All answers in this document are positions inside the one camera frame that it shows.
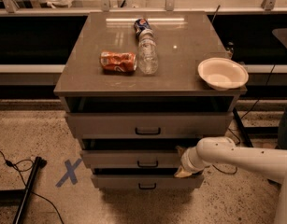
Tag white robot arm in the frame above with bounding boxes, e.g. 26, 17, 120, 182
175, 136, 287, 224

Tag black floor cable right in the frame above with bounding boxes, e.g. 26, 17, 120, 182
211, 63, 278, 175

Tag black stand leg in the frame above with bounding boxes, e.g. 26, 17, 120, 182
12, 157, 47, 224
233, 108, 253, 147

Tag black floor cable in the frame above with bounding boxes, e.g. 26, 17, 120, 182
211, 63, 278, 175
0, 143, 65, 224

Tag grey bottom drawer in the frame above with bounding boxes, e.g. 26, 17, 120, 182
91, 175, 204, 189

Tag black stand leg right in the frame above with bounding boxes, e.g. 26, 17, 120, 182
233, 108, 253, 147

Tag black floor cable left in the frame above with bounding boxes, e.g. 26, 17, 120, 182
0, 143, 65, 224

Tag grey drawer cabinet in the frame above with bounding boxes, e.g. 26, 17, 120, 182
54, 11, 246, 189

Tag crushed orange soda can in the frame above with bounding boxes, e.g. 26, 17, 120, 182
99, 51, 136, 73

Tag blue pepsi can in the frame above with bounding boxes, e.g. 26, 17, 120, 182
134, 18, 151, 37

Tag black antenna rod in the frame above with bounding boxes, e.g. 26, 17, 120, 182
211, 5, 221, 24

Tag white paper bowl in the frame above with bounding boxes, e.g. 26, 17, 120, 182
197, 58, 249, 91

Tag clear plastic water bottle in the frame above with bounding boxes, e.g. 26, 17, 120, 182
138, 29, 158, 75

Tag black stand leg left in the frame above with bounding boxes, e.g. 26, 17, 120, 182
12, 157, 47, 224

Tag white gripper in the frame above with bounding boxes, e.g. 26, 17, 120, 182
174, 146, 204, 178

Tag grey drawer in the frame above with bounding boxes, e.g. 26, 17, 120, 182
65, 112, 233, 139
80, 150, 180, 169
91, 175, 204, 189

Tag grey top drawer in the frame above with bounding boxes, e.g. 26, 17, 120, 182
65, 112, 233, 139

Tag person leg dark trousers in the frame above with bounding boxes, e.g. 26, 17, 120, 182
277, 105, 287, 150

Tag blue tape cross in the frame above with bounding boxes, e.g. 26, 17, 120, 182
56, 159, 82, 188

